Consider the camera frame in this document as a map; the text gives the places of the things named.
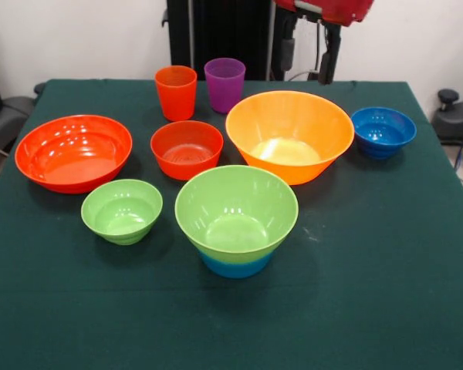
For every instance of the dark green table cloth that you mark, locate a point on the dark green table cloth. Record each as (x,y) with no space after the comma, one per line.
(254,308)

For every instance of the dark blue plastic bowl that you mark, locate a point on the dark blue plastic bowl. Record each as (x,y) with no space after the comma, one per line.
(384,133)

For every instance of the light blue plastic bowl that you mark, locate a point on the light blue plastic bowl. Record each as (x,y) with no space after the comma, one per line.
(235,268)

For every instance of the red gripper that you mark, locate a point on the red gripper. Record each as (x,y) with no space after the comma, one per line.
(332,9)

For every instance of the large red plastic bowl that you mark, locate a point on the large red plastic bowl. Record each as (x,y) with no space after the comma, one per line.
(73,158)

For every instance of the large green plastic bowl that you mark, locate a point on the large green plastic bowl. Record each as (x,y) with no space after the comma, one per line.
(235,216)

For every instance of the small red plastic bowl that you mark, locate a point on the small red plastic bowl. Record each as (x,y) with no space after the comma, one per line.
(187,154)

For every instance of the red plastic cup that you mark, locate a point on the red plastic cup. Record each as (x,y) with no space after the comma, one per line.
(176,96)

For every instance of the purple plastic cup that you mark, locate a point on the purple plastic cup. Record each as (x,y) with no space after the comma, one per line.
(224,92)

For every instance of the black chair base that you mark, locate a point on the black chair base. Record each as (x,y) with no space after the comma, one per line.
(453,119)

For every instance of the small green plastic bowl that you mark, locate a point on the small green plastic bowl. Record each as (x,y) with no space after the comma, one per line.
(121,214)

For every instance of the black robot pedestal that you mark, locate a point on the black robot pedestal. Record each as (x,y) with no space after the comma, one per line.
(224,31)

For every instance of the large orange plastic bowl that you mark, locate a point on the large orange plastic bowl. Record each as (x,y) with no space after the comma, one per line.
(289,131)

